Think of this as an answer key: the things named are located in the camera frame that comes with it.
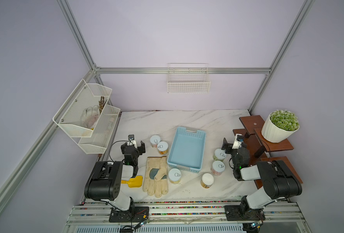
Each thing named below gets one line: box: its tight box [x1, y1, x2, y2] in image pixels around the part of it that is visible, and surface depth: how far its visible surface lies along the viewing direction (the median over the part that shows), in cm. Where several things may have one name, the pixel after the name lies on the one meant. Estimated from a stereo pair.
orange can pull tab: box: [156, 140, 169, 155], surface depth 95 cm
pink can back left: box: [149, 134, 161, 148], surface depth 98 cm
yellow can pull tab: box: [168, 167, 182, 184], surface depth 84 cm
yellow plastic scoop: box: [120, 175, 144, 188], surface depth 86 cm
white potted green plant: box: [261, 109, 300, 144], surface depth 70 cm
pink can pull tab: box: [210, 160, 225, 177], surface depth 87 cm
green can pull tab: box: [212, 148, 227, 162], surface depth 92 cm
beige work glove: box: [142, 156, 169, 198], surface depth 86 cm
